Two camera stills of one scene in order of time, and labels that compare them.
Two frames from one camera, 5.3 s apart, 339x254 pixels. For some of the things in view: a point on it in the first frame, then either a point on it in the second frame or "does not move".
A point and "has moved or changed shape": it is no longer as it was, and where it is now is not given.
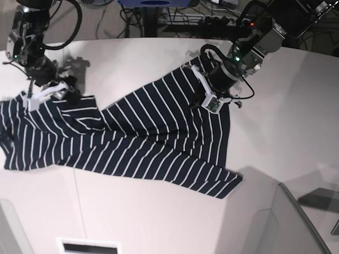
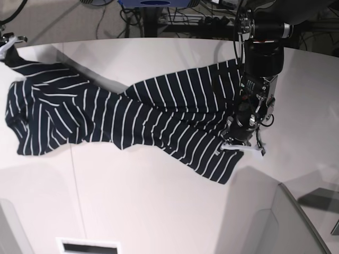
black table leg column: (150, 21) does not move
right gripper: (218, 83) → (240, 133)
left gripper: (46, 84) → (6, 42)
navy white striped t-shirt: (160, 129) has moved or changed shape
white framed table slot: (71, 246) does not move
